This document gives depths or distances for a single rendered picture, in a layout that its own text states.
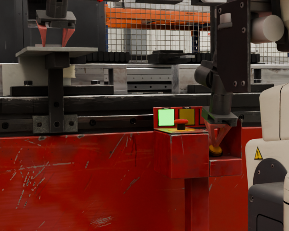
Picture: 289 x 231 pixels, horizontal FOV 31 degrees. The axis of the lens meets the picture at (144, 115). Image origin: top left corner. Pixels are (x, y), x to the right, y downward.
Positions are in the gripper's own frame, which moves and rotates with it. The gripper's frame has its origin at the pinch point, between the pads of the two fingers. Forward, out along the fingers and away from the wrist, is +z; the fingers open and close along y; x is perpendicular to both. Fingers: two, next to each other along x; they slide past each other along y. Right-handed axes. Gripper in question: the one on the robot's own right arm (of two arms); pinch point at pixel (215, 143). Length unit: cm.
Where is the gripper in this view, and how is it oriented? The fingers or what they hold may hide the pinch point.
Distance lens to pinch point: 143.8
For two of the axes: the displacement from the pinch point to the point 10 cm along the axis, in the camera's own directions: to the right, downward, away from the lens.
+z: -0.7, 9.5, 3.1
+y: -2.5, -3.2, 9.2
